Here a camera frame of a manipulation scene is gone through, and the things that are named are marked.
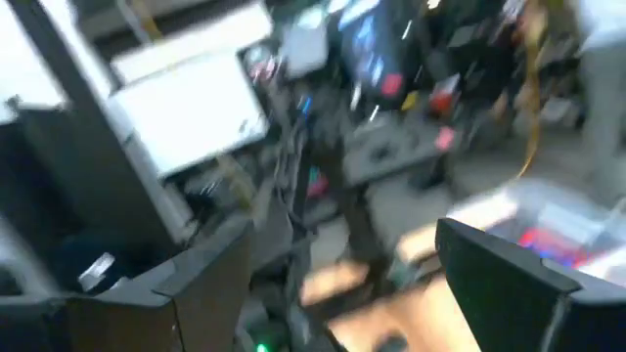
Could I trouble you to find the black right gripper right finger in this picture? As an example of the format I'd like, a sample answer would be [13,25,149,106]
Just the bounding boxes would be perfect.
[435,217,626,352]

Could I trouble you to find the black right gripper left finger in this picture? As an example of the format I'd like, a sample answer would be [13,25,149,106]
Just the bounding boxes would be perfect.
[0,221,253,352]

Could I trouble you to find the grey desk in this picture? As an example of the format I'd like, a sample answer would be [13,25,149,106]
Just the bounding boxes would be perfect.
[341,111,461,190]

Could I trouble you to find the white board panel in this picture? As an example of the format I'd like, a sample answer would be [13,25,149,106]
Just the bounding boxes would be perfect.
[107,48,271,178]

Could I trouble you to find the long red studded block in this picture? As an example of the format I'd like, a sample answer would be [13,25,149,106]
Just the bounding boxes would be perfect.
[516,227,596,268]

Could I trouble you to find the pink eraser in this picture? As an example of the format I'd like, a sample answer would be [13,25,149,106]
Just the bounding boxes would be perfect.
[434,125,456,152]

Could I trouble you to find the computer monitor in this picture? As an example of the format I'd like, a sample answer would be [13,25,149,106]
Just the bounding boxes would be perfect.
[336,0,422,107]

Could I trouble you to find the clear plastic bin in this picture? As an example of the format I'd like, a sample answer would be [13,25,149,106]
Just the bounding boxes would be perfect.
[447,178,626,289]

